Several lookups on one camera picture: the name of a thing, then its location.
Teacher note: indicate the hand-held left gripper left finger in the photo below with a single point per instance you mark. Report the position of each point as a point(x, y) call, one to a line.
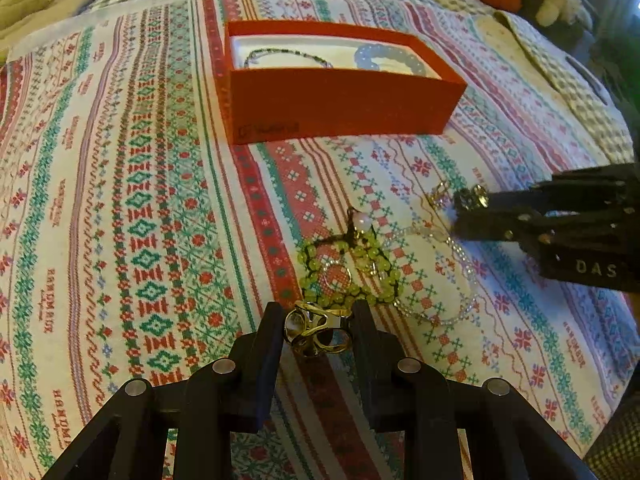
point(267, 350)

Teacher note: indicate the houndstooth clothing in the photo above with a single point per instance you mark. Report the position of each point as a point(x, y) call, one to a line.
point(617, 440)

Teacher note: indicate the patterned knit-print blanket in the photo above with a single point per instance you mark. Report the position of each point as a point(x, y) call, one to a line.
point(150, 210)

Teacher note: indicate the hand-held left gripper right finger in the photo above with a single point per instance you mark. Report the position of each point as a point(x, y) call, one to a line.
point(367, 350)

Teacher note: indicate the red cardboard box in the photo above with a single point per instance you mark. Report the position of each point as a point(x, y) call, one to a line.
point(340, 105)

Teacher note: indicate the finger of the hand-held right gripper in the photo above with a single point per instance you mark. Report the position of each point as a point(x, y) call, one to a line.
point(480, 227)
point(520, 195)

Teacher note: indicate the cream quilt with checked trim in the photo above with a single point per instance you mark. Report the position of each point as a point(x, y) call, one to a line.
point(560, 80)

